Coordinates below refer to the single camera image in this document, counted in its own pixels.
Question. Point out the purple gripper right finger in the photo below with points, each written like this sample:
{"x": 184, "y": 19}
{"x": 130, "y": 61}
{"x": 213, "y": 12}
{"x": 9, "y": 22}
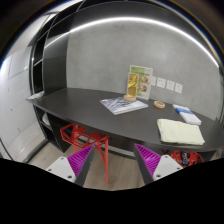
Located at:
{"x": 153, "y": 166}

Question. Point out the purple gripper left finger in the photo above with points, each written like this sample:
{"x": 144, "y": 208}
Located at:
{"x": 74, "y": 168}

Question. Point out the cream folded towel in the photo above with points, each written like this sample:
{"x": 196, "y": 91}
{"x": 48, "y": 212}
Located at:
{"x": 178, "y": 132}

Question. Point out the red metal chair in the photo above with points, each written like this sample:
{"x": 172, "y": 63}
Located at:
{"x": 186, "y": 159}
{"x": 79, "y": 139}

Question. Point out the blue white tissue pack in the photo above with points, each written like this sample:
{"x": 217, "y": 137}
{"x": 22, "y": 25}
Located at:
{"x": 188, "y": 116}

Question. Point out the round wooden coaster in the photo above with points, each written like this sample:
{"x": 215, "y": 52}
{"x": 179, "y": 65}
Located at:
{"x": 159, "y": 104}

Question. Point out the grey magazine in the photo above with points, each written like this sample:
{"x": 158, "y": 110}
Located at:
{"x": 119, "y": 105}

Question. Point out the white paper on shelf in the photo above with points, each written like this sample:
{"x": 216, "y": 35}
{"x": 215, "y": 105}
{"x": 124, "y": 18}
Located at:
{"x": 36, "y": 95}

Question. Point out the menu card in wooden stand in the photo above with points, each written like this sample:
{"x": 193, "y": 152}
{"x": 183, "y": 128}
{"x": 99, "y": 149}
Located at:
{"x": 139, "y": 82}

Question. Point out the black shelving unit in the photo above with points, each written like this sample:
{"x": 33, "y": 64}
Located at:
{"x": 48, "y": 70}

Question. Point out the white wall socket right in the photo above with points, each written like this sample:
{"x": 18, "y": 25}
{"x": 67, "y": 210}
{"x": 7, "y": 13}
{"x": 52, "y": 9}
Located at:
{"x": 178, "y": 88}

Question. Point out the white wall socket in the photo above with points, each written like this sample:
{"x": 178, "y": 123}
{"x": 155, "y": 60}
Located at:
{"x": 161, "y": 82}
{"x": 178, "y": 88}
{"x": 153, "y": 81}
{"x": 170, "y": 85}

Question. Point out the white wall socket left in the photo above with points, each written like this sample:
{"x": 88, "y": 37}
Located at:
{"x": 153, "y": 81}

